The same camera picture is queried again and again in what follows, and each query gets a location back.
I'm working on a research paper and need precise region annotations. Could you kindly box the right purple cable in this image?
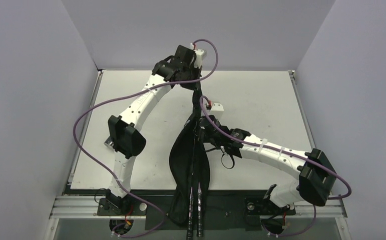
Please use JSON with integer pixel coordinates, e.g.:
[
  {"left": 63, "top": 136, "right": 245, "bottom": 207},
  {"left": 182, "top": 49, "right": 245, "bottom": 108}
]
[{"left": 199, "top": 96, "right": 352, "bottom": 238}]

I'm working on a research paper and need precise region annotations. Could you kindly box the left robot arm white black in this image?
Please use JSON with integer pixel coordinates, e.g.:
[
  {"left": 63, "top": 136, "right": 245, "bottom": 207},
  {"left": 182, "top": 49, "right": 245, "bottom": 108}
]
[{"left": 106, "top": 43, "right": 207, "bottom": 215}]

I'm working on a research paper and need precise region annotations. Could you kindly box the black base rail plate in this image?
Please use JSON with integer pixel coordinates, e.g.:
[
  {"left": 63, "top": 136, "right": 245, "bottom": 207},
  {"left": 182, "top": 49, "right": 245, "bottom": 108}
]
[{"left": 97, "top": 190, "right": 296, "bottom": 233}]

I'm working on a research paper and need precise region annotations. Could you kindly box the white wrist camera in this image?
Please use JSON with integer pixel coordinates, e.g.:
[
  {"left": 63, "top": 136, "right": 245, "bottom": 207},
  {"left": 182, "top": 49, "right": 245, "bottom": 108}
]
[
  {"left": 208, "top": 102, "right": 224, "bottom": 120},
  {"left": 194, "top": 48, "right": 207, "bottom": 69}
]

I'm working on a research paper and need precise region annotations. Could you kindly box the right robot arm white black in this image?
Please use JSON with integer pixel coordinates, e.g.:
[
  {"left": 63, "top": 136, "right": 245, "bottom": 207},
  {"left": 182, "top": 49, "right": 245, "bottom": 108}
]
[{"left": 200, "top": 115, "right": 335, "bottom": 215}]

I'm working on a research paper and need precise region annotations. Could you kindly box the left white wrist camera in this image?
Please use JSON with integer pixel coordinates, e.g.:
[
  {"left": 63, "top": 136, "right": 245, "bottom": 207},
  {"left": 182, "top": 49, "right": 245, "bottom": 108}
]
[{"left": 194, "top": 48, "right": 207, "bottom": 69}]

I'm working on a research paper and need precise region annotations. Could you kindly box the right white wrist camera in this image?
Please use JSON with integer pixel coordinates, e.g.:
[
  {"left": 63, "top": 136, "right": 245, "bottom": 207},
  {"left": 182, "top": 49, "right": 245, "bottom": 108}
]
[{"left": 208, "top": 102, "right": 224, "bottom": 120}]

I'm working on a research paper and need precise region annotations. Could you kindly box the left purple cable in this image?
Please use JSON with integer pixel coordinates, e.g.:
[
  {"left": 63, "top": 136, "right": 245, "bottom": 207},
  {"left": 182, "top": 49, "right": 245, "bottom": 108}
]
[{"left": 72, "top": 39, "right": 219, "bottom": 239}]

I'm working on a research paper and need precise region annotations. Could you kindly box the purple cable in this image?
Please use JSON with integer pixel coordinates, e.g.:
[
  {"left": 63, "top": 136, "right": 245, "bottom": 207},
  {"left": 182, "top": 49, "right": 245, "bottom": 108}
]
[
  {"left": 199, "top": 96, "right": 352, "bottom": 238},
  {"left": 72, "top": 39, "right": 219, "bottom": 239}
]

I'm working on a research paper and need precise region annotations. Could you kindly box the black racket bag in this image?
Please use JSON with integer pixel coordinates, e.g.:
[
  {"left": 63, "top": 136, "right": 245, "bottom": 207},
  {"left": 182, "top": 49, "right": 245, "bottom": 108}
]
[{"left": 168, "top": 90, "right": 210, "bottom": 227}]

